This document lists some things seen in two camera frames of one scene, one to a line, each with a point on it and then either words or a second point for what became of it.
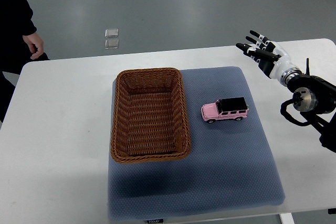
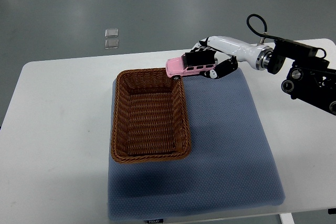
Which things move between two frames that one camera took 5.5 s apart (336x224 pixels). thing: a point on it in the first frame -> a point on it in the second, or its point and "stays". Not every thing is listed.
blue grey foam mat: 232,163 stays
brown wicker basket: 149,121 stays
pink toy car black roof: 229,108 -> 176,67
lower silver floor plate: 111,43 stays
